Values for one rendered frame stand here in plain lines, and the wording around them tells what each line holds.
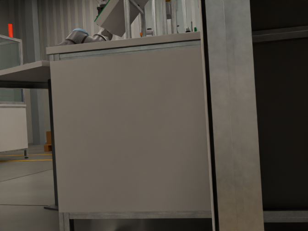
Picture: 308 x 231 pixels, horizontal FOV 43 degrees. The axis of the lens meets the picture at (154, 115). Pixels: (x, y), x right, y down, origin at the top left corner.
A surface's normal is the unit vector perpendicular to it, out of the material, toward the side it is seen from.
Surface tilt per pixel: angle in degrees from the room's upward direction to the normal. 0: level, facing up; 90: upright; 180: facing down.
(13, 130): 90
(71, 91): 90
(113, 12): 135
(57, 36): 90
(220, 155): 90
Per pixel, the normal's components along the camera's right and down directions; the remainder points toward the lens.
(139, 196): -0.21, 0.00
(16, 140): 0.94, -0.06
